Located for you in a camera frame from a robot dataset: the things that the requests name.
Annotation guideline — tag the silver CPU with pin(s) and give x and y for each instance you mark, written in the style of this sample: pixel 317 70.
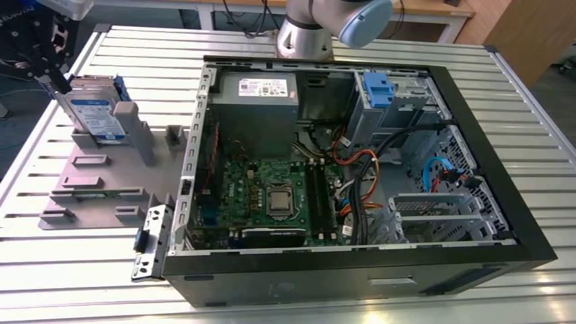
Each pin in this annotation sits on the silver CPU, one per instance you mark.
pixel 280 202

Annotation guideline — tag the green RAM stick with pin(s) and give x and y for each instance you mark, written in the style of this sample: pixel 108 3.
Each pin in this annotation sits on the green RAM stick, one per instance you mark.
pixel 96 194

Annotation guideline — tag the wooden desk with white frame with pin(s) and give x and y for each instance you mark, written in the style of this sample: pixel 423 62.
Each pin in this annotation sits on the wooden desk with white frame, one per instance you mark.
pixel 449 13

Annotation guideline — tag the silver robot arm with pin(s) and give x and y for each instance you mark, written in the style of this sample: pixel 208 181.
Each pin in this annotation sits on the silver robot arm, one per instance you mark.
pixel 301 37

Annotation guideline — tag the black graphics card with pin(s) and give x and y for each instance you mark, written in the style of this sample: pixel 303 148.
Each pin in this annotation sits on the black graphics card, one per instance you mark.
pixel 269 238

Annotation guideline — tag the metal expansion slot bracket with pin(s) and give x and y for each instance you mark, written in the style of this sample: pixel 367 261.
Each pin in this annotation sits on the metal expansion slot bracket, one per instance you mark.
pixel 155 229

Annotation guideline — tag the grey metal drive cage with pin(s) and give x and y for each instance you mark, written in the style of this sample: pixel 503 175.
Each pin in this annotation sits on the grey metal drive cage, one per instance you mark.
pixel 373 118

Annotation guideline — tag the blue plastic drive latch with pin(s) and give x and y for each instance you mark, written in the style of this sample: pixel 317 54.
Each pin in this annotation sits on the blue plastic drive latch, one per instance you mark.
pixel 377 89

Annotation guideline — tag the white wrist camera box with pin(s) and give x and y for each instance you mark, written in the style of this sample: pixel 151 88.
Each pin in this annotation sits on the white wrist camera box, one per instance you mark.
pixel 67 8

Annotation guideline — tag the green motherboard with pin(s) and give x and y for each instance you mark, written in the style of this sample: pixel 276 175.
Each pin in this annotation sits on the green motherboard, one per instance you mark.
pixel 239 175

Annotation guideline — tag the hard disk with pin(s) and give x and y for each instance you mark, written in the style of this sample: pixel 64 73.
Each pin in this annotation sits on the hard disk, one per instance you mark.
pixel 96 114

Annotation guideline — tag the CPU socket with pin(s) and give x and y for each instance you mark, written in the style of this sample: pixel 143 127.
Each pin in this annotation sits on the CPU socket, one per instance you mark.
pixel 279 185

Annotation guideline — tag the grey parts rack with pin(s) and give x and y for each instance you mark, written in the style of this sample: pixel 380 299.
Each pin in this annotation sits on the grey parts rack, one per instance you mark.
pixel 116 175

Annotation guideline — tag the metal disk bay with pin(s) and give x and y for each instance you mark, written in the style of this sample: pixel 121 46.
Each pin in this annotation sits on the metal disk bay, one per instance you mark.
pixel 432 198

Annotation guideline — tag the grey power supply unit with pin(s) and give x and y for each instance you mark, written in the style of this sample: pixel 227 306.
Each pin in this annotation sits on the grey power supply unit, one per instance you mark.
pixel 252 125

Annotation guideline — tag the black PC case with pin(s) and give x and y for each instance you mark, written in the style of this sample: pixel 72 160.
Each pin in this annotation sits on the black PC case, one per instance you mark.
pixel 315 280

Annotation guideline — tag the brown wooden cabinet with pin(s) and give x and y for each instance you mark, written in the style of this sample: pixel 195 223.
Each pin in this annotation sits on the brown wooden cabinet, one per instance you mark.
pixel 531 40

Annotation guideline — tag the black RAM slot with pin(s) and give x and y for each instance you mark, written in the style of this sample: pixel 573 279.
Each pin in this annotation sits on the black RAM slot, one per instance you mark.
pixel 315 199
pixel 327 199

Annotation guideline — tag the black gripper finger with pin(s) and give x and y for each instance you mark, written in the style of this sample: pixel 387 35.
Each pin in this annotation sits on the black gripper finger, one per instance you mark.
pixel 56 74

